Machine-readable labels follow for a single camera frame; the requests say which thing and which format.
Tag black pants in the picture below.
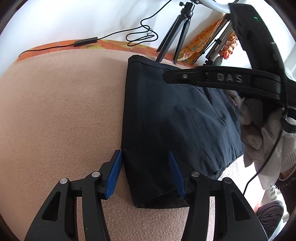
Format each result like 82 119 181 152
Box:
121 55 243 209

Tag dark sleeved right forearm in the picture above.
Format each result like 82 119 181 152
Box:
275 173 296 216

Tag white gloved right hand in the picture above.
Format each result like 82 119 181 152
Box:
226 90 295 190

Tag orange braided hanging ornament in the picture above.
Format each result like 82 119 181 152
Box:
219 32 238 59

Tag silver folded tripod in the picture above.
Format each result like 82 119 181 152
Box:
203 14 233 65

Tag teal glass bottle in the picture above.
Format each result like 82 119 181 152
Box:
213 56 223 66

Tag orange patterned scarf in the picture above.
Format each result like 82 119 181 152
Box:
177 18 224 65

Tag orange floral bed sheet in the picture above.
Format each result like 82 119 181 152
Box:
15 40 158 63

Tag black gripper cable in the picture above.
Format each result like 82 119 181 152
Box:
242 14 292 197

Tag white ring light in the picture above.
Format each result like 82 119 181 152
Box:
191 0 230 14

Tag black ring light tripod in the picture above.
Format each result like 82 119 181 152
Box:
155 1 197 64

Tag black ring light cable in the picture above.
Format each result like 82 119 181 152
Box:
17 0 173 58

